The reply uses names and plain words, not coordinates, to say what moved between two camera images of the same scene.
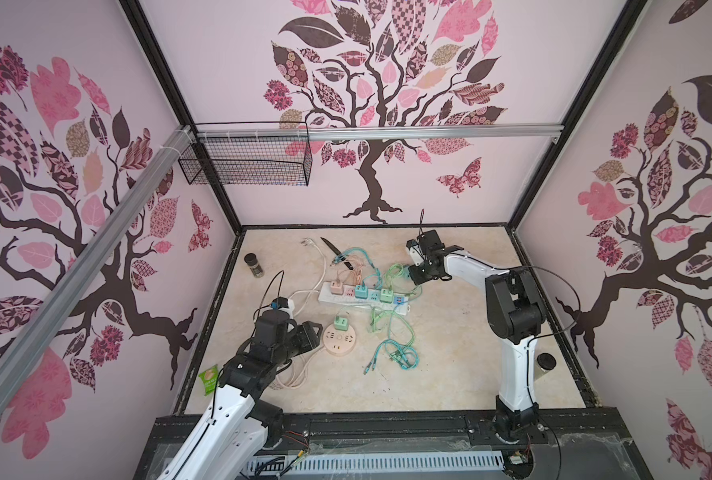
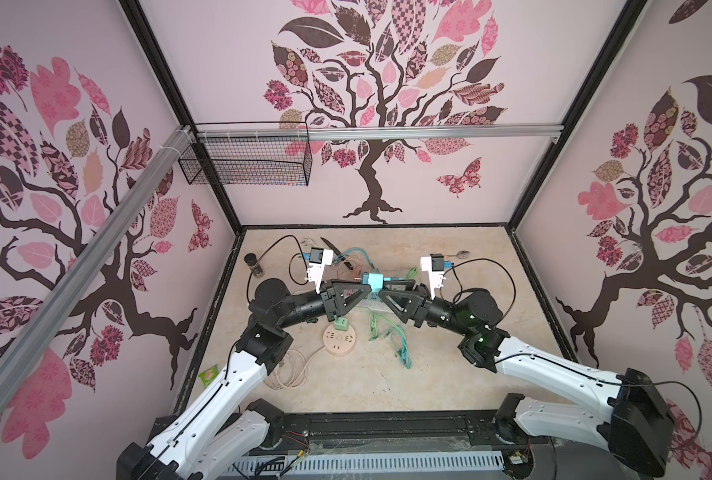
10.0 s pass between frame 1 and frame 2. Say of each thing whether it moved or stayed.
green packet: stayed
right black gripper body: moved
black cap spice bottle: stayed
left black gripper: moved
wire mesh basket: stayed
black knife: stayed
